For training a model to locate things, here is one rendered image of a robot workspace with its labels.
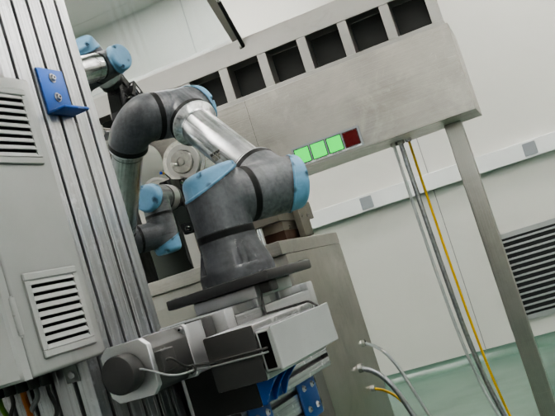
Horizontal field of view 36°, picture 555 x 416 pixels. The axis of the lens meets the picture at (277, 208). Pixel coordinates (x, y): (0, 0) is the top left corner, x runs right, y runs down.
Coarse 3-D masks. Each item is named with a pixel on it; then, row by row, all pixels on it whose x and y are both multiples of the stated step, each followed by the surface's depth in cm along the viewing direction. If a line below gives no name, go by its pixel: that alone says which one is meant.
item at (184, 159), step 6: (180, 150) 275; (174, 156) 275; (180, 156) 275; (186, 156) 274; (174, 162) 275; (180, 162) 275; (186, 162) 274; (192, 162) 274; (174, 168) 275; (180, 168) 275; (186, 168) 274
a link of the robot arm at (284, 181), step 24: (168, 96) 203; (192, 96) 203; (168, 120) 202; (192, 120) 198; (216, 120) 196; (192, 144) 199; (216, 144) 189; (240, 144) 186; (264, 168) 173; (288, 168) 175; (264, 192) 171; (288, 192) 174; (264, 216) 175
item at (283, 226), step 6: (282, 222) 269; (288, 222) 275; (294, 222) 281; (264, 228) 270; (270, 228) 269; (276, 228) 269; (282, 228) 268; (288, 228) 273; (294, 228) 279; (264, 234) 270; (270, 234) 270; (276, 234) 269; (282, 234) 269; (288, 234) 271; (294, 234) 277; (270, 240) 270; (276, 240) 269
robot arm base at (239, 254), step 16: (208, 240) 167; (224, 240) 166; (240, 240) 166; (256, 240) 168; (208, 256) 166; (224, 256) 165; (240, 256) 165; (256, 256) 166; (208, 272) 166; (224, 272) 164; (240, 272) 163
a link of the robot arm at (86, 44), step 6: (84, 36) 241; (90, 36) 240; (78, 42) 240; (84, 42) 239; (90, 42) 239; (96, 42) 241; (78, 48) 238; (84, 48) 238; (90, 48) 239; (96, 48) 240
